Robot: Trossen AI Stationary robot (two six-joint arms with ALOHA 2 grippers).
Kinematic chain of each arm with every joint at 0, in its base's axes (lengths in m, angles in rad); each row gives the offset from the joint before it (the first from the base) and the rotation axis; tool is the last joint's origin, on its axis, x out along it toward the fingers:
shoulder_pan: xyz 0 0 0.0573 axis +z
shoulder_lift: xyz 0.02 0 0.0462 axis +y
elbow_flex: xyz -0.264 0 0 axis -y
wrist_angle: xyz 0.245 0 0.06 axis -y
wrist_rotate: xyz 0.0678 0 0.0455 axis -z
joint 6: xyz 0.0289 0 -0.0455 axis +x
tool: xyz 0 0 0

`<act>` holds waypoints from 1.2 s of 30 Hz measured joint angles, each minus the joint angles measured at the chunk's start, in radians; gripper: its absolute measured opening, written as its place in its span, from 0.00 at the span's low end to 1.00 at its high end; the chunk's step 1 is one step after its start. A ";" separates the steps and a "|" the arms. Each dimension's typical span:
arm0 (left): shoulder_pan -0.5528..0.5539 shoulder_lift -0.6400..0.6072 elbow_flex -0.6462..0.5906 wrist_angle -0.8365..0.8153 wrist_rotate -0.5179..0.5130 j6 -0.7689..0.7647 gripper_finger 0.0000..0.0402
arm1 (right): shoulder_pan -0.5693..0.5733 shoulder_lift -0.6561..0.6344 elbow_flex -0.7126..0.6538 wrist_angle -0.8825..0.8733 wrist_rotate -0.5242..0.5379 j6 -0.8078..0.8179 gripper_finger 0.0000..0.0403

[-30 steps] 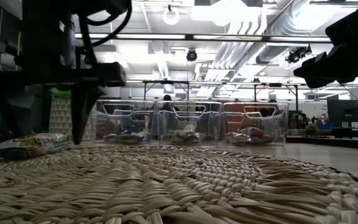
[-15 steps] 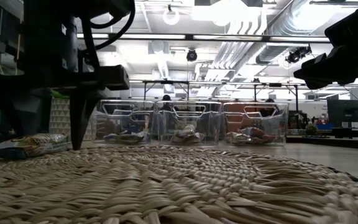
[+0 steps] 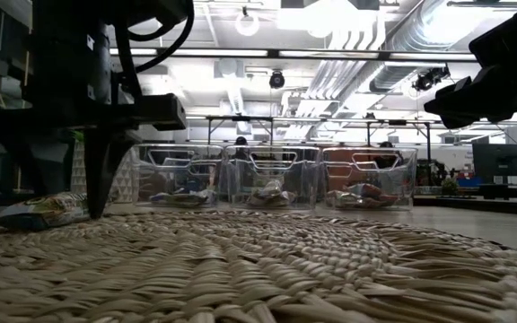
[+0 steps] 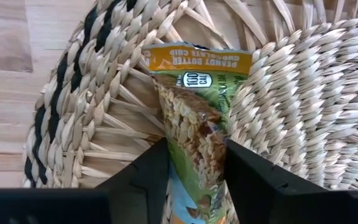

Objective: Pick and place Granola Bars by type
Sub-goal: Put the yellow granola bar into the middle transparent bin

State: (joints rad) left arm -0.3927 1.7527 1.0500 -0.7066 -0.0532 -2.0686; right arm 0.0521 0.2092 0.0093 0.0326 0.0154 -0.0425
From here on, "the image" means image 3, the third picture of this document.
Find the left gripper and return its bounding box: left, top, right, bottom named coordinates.
left=0, top=0, right=188, bottom=220

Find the green-wrapped granola bar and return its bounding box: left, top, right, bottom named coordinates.
left=271, top=190, right=299, bottom=207
left=245, top=192, right=282, bottom=208
left=258, top=178, right=286, bottom=196

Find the succulent in patterned white pot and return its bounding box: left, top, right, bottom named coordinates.
left=70, top=129, right=141, bottom=204

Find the black computer monitor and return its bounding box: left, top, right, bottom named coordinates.
left=472, top=143, right=517, bottom=185

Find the person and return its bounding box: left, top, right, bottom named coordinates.
left=372, top=140, right=406, bottom=170
left=232, top=135, right=250, bottom=161

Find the small green plant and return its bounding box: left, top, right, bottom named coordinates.
left=437, top=177, right=462, bottom=196

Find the clear plastic bin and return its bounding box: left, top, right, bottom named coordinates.
left=319, top=145, right=419, bottom=213
left=131, top=143, right=232, bottom=211
left=224, top=144, right=323, bottom=212

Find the round woven placemat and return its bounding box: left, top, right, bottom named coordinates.
left=0, top=206, right=517, bottom=323

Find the black ceiling camera cluster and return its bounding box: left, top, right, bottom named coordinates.
left=412, top=64, right=451, bottom=93

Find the silver ventilation duct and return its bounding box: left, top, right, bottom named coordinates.
left=368, top=0, right=479, bottom=94

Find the black aluminium table frame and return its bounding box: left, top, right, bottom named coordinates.
left=413, top=193, right=517, bottom=217

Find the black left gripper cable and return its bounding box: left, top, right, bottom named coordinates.
left=113, top=0, right=196, bottom=75

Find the round black ceiling camera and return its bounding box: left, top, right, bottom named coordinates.
left=268, top=70, right=286, bottom=90

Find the black overhead frame bar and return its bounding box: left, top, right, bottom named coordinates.
left=110, top=47, right=478, bottom=62

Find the white ring lamp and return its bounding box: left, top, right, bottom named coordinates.
left=234, top=9, right=261, bottom=38

